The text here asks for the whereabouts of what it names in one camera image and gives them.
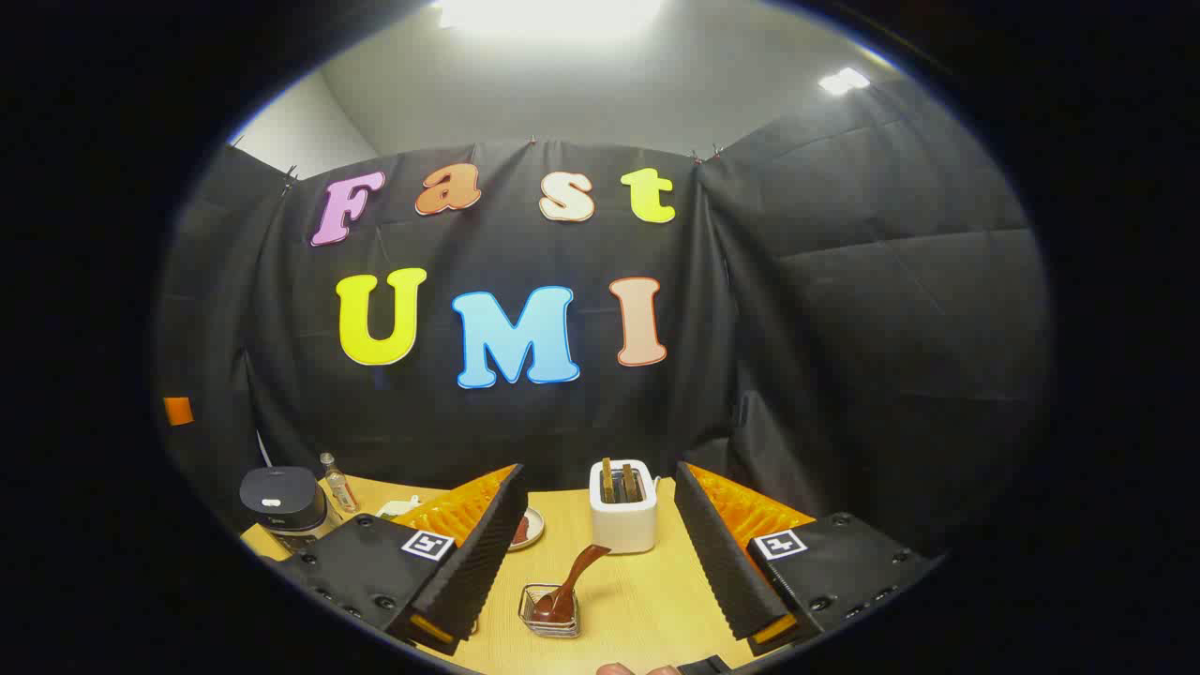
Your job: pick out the black backdrop cloth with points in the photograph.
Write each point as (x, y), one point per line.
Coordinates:
(797, 328)

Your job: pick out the small clear glass bottle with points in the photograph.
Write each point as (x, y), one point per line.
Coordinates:
(339, 489)

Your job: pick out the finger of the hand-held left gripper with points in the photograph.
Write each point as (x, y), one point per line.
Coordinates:
(178, 411)

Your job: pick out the brown wooden spoon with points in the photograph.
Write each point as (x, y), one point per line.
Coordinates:
(581, 567)

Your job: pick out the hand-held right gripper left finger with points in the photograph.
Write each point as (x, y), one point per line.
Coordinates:
(478, 562)

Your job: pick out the ceiling light panel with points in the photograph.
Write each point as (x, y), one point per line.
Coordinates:
(548, 14)
(844, 81)

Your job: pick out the brown meat piece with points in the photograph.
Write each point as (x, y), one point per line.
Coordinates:
(520, 532)

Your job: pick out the round white plate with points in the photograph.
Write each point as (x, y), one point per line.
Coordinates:
(536, 527)

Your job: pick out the white divided bean dish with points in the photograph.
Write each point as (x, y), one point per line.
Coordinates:
(398, 509)

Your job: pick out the white toaster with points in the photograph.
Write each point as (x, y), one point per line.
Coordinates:
(623, 525)

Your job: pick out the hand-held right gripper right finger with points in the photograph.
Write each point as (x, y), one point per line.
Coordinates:
(717, 553)

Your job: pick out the toast slice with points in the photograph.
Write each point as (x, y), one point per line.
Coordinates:
(630, 482)
(607, 480)

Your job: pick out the dark grey rice cooker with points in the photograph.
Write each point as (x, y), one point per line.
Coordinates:
(281, 492)

